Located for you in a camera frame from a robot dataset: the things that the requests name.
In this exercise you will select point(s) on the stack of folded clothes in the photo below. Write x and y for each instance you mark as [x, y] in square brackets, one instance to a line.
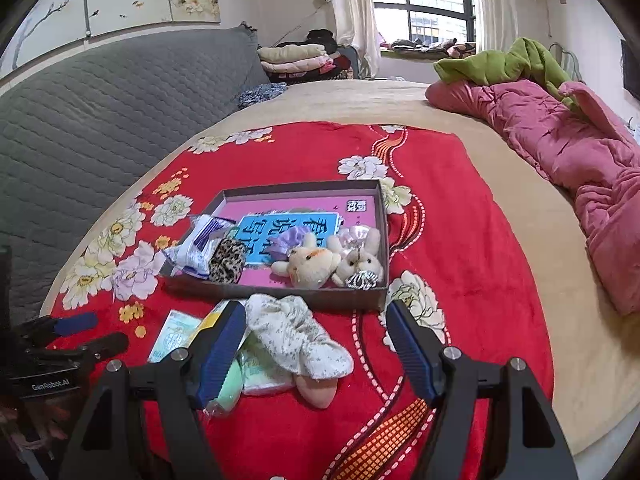
[292, 57]

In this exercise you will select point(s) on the pink book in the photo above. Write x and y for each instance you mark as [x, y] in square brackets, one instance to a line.
[310, 207]

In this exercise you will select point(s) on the plush rabbit lilac bow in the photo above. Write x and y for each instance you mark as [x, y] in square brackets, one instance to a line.
[367, 262]

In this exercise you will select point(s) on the white yellow wet wipe packet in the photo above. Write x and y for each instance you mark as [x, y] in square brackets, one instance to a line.
[210, 317]

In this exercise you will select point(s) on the metal chair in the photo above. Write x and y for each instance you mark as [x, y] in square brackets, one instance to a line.
[567, 57]

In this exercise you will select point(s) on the leopard print scrunchie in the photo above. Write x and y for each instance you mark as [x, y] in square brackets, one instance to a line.
[227, 260]

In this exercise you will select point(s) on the beige bed sheet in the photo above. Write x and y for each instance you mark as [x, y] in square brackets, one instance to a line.
[540, 270]

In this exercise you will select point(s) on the blue patterned cloth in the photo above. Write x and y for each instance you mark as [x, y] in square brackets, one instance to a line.
[262, 94]

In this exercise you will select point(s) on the dark clothes pile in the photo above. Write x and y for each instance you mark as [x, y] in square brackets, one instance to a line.
[322, 37]

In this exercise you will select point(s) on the person's left hand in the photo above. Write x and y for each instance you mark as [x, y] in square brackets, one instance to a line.
[35, 427]

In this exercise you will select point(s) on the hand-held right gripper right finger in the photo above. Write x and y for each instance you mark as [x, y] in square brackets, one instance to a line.
[412, 355]

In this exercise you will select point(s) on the green tissue packet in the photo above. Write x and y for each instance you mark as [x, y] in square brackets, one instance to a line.
[172, 335]
[262, 377]

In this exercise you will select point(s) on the white floral scrunchie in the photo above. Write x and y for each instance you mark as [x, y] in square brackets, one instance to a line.
[295, 335]

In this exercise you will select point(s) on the black television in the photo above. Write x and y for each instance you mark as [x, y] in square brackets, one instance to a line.
[631, 67]

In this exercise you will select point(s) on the plush bunny purple dress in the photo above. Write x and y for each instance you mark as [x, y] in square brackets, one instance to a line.
[310, 262]

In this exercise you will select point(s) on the clothes on window sill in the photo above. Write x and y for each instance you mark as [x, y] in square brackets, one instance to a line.
[430, 47]

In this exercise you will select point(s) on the green makeup sponge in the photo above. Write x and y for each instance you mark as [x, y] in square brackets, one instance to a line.
[225, 395]

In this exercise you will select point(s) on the red floral blanket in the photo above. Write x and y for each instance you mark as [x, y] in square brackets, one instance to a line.
[450, 200]

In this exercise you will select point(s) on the blue white tissue packet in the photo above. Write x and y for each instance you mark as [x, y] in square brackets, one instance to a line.
[192, 247]

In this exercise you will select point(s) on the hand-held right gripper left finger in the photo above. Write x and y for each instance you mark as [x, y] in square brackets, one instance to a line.
[217, 360]

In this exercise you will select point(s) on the grey quilted headboard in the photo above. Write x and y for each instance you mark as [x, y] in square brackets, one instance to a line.
[100, 125]

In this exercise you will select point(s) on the peach makeup sponge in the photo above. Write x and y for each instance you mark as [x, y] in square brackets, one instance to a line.
[317, 392]

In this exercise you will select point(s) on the brown cardboard box tray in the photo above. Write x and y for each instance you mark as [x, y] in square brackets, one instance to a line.
[280, 297]

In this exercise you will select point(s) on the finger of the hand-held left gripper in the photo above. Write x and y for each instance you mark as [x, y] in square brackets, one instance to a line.
[75, 323]
[102, 346]

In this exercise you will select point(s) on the green blanket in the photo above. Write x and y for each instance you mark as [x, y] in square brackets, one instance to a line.
[500, 65]

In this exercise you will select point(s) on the pink quilt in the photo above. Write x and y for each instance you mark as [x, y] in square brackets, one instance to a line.
[575, 145]

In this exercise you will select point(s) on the white curtain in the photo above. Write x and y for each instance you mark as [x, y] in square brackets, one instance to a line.
[492, 5]
[352, 10]

